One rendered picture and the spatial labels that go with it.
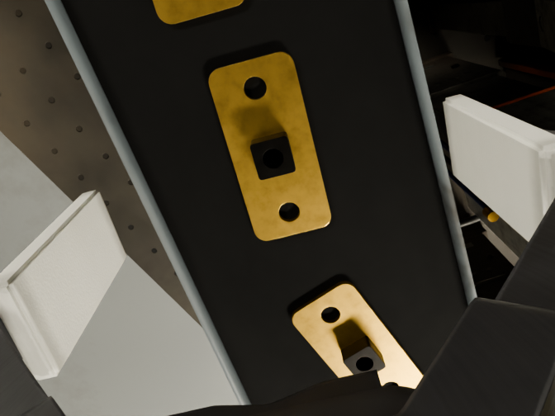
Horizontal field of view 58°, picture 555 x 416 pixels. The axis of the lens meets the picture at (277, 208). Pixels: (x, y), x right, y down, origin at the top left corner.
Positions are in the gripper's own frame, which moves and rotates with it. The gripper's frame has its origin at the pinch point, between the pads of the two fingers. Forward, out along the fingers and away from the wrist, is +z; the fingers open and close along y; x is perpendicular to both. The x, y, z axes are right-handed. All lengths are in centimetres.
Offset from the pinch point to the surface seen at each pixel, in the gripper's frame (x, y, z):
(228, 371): -11.0, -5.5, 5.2
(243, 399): -13.1, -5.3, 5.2
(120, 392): -99, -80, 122
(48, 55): 8, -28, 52
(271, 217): -3.1, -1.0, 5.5
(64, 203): -30, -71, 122
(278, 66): 3.6, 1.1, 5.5
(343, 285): -7.6, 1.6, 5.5
